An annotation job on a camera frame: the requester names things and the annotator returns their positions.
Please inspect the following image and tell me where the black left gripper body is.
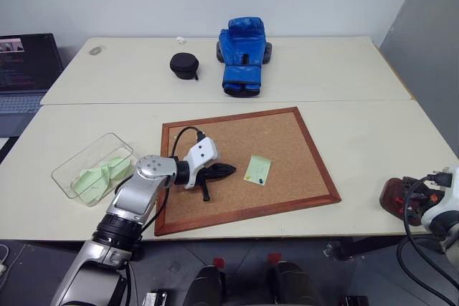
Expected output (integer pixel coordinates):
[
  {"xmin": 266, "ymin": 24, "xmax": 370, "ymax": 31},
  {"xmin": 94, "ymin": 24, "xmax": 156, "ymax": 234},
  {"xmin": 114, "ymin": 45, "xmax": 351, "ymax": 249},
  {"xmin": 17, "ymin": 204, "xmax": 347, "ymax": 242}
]
[{"xmin": 195, "ymin": 165, "xmax": 219, "ymax": 183}]

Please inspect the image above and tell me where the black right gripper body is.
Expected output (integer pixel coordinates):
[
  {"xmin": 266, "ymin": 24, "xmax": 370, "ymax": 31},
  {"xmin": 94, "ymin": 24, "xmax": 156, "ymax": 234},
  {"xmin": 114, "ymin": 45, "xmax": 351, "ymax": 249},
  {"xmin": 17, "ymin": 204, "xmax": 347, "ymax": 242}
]
[{"xmin": 402, "ymin": 176, "xmax": 437, "ymax": 226}]

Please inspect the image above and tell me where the green sticky note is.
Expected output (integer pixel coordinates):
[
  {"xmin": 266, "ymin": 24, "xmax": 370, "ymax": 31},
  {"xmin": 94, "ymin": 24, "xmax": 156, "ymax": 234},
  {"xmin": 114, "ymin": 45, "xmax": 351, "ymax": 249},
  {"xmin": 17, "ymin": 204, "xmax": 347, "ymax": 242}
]
[{"xmin": 243, "ymin": 155, "xmax": 273, "ymax": 185}]

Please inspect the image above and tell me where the small black labelled box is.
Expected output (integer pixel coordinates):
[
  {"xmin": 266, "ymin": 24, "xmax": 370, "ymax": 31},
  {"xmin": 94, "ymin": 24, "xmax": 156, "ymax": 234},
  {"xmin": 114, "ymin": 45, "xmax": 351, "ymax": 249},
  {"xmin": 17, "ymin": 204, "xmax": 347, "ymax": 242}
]
[{"xmin": 142, "ymin": 290, "xmax": 169, "ymax": 306}]

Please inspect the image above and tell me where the clear plastic box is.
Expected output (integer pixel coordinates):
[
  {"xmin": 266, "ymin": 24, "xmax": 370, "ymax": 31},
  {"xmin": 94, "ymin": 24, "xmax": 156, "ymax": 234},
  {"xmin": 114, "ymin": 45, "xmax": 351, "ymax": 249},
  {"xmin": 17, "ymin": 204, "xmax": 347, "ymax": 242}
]
[{"xmin": 51, "ymin": 133, "xmax": 140, "ymax": 208}]

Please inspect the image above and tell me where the wood framed cork board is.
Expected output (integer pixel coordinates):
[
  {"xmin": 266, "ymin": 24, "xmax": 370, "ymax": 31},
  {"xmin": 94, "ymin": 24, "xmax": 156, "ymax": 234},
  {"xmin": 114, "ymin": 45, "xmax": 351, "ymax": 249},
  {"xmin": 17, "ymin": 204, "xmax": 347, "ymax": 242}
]
[{"xmin": 153, "ymin": 106, "xmax": 341, "ymax": 237}]

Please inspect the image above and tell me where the dark rounded shape red cap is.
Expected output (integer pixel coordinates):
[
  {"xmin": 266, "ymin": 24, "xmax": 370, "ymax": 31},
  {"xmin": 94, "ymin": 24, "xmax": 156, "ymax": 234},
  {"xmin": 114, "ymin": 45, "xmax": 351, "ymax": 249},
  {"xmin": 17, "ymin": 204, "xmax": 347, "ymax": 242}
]
[
  {"xmin": 267, "ymin": 253, "xmax": 326, "ymax": 306},
  {"xmin": 184, "ymin": 257, "xmax": 227, "ymax": 306}
]

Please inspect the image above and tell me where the black round zip case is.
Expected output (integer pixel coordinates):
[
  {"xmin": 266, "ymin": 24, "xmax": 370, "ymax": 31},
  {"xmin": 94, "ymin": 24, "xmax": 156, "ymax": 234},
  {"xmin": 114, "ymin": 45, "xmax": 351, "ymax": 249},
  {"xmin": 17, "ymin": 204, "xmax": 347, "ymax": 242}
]
[{"xmin": 169, "ymin": 52, "xmax": 201, "ymax": 82}]

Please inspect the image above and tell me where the blue boxing glove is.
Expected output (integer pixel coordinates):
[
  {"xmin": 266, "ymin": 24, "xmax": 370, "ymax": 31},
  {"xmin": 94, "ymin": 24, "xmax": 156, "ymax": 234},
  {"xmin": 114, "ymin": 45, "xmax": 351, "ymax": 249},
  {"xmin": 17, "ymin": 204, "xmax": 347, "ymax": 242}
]
[{"xmin": 217, "ymin": 16, "xmax": 268, "ymax": 97}]

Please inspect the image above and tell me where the grey laptop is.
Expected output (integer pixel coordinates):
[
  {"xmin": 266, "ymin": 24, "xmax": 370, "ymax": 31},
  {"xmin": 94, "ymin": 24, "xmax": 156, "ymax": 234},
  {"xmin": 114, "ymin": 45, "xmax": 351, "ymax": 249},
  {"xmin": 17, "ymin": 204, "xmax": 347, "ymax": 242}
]
[{"xmin": 0, "ymin": 32, "xmax": 65, "ymax": 138}]

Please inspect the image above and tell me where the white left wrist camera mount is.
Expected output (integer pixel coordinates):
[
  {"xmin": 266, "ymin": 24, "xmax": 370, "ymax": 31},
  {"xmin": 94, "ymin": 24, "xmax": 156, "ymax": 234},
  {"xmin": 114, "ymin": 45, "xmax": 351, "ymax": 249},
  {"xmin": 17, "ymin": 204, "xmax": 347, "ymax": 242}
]
[{"xmin": 182, "ymin": 136, "xmax": 219, "ymax": 190}]

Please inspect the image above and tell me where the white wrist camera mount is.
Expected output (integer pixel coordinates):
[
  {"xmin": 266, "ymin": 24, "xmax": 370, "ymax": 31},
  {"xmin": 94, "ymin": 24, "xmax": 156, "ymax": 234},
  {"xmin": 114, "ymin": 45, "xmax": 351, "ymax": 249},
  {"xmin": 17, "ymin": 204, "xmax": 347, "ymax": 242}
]
[
  {"xmin": 420, "ymin": 166, "xmax": 459, "ymax": 229},
  {"xmin": 182, "ymin": 136, "xmax": 219, "ymax": 190}
]

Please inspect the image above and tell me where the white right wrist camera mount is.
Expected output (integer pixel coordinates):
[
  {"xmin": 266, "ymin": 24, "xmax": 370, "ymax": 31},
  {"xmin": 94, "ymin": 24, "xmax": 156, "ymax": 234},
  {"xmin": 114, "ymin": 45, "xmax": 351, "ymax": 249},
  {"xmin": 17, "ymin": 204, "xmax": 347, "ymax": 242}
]
[{"xmin": 420, "ymin": 166, "xmax": 459, "ymax": 229}]

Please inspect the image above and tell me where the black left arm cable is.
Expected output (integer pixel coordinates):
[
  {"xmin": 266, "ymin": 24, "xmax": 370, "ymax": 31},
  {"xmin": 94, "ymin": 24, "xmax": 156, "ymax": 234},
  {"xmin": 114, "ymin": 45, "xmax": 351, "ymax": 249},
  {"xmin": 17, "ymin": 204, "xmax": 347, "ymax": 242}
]
[{"xmin": 138, "ymin": 125, "xmax": 205, "ymax": 239}]

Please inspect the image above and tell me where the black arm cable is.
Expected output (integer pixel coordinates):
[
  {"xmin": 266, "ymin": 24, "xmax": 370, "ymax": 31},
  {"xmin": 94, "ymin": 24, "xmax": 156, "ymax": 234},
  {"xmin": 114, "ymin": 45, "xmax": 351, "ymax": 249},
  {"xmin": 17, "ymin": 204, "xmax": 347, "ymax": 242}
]
[
  {"xmin": 138, "ymin": 125, "xmax": 205, "ymax": 239},
  {"xmin": 396, "ymin": 173, "xmax": 459, "ymax": 306}
]

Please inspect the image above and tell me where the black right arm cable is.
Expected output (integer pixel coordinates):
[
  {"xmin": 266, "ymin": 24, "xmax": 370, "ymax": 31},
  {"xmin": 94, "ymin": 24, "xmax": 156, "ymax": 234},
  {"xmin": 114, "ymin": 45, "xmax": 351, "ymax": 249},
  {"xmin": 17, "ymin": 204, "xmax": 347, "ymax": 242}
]
[{"xmin": 396, "ymin": 173, "xmax": 459, "ymax": 306}]

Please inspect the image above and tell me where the white cable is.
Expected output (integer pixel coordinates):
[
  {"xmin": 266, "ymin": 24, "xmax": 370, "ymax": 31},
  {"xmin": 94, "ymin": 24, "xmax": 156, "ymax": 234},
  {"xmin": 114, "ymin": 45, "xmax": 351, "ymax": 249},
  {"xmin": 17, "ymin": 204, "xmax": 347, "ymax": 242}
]
[{"xmin": 0, "ymin": 244, "xmax": 10, "ymax": 280}]

